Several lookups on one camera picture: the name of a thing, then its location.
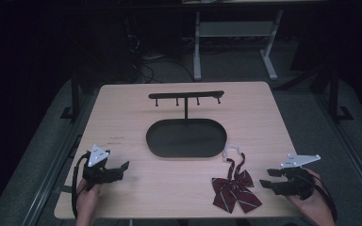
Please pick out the person's left hand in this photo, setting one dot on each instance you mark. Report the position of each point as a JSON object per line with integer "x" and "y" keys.
{"x": 88, "y": 201}

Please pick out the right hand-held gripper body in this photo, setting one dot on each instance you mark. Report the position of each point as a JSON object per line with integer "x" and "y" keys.
{"x": 298, "y": 183}

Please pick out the grey metal desk frame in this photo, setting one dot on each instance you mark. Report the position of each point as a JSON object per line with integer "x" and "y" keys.
{"x": 235, "y": 29}

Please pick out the dark red striped bow tie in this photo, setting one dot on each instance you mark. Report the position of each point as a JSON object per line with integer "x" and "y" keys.
{"x": 235, "y": 188}

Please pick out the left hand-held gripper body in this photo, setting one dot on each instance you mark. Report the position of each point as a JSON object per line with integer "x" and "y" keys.
{"x": 95, "y": 171}

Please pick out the black hook stand with tray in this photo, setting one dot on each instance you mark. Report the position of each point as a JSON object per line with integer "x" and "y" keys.
{"x": 186, "y": 138}

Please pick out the person's right hand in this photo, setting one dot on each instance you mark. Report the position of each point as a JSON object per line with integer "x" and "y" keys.
{"x": 314, "y": 207}

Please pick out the black metal stand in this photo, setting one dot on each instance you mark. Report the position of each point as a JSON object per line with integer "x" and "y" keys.
{"x": 334, "y": 94}
{"x": 74, "y": 94}

